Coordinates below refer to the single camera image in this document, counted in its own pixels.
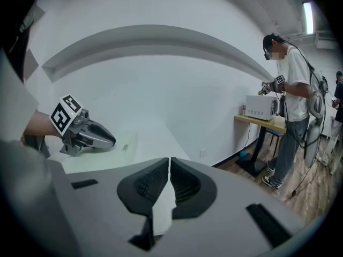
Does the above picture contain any ceiling light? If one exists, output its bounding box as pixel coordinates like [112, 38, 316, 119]
[302, 1, 314, 34]

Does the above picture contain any white microwave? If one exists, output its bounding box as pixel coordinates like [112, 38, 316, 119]
[245, 95, 278, 122]

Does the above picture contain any black cable with adapter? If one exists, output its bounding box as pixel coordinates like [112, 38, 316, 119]
[290, 154, 317, 198]

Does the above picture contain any white air conditioner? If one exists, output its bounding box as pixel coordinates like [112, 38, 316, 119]
[316, 31, 337, 49]

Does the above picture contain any yellow wooden desk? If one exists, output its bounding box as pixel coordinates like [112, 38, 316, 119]
[234, 115, 287, 178]

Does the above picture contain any black office chair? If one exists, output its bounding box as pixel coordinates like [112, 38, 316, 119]
[23, 134, 51, 159]

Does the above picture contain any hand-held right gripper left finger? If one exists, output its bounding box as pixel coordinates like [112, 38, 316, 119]
[48, 156, 171, 257]

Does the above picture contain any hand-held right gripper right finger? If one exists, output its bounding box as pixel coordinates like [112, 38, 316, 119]
[154, 156, 307, 257]

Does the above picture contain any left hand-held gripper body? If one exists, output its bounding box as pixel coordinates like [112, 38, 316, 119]
[49, 94, 93, 157]

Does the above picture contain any person's left forearm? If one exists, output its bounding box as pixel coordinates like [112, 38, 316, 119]
[23, 110, 65, 139]

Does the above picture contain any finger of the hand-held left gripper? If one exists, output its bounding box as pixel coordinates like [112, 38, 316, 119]
[86, 120, 116, 142]
[79, 127, 116, 151]

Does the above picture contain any blue chair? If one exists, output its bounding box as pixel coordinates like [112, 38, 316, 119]
[270, 128, 285, 155]

